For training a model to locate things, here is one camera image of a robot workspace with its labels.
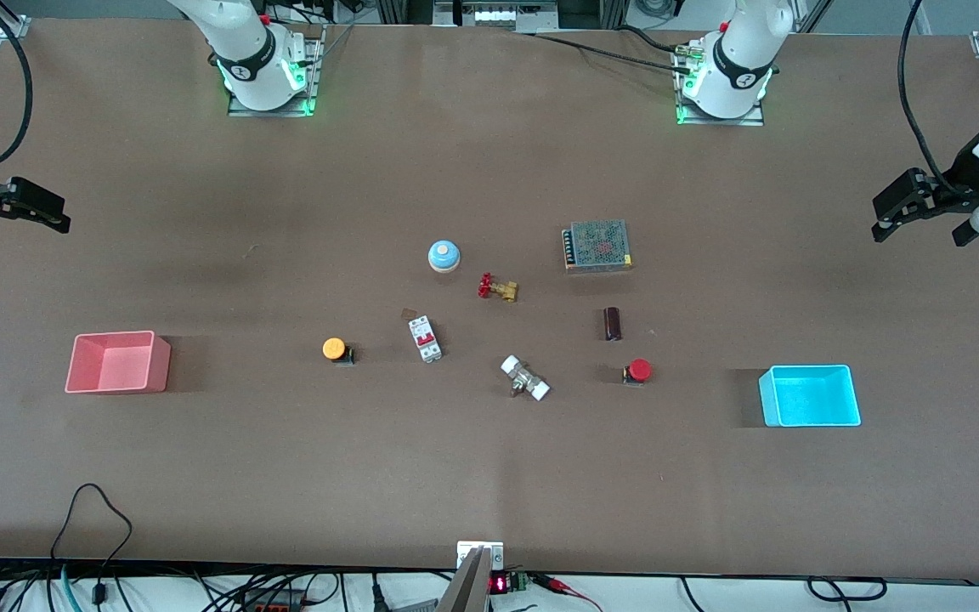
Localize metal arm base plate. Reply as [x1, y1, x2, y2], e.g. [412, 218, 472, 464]
[674, 38, 767, 128]
[228, 25, 326, 117]

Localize grey metal camera bracket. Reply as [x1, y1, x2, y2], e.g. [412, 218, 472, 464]
[437, 541, 505, 612]

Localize black orange power strip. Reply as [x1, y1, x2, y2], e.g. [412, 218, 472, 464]
[239, 593, 305, 612]

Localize black base power cable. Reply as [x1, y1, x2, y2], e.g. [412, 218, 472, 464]
[532, 25, 694, 73]

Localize metal mesh power supply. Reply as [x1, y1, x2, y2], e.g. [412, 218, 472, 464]
[562, 219, 634, 275]

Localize red alligator clip lead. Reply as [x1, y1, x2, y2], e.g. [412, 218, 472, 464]
[532, 574, 605, 612]

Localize black cable loop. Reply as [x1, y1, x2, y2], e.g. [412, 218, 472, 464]
[806, 576, 888, 603]

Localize brass valve red handle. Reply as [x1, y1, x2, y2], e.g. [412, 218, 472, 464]
[478, 273, 519, 303]

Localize pink plastic bin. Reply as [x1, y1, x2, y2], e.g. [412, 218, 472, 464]
[65, 331, 173, 394]

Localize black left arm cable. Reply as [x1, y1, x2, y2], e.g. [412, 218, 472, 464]
[897, 0, 966, 192]

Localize thin black looped cable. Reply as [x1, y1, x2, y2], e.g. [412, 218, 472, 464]
[49, 483, 133, 612]

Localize cyan plastic bin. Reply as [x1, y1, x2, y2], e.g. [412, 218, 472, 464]
[758, 365, 862, 428]

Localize white red circuit breaker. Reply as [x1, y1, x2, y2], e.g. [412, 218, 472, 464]
[408, 315, 444, 364]

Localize metal fitting white ends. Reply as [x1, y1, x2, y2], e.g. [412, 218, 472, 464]
[500, 354, 552, 402]

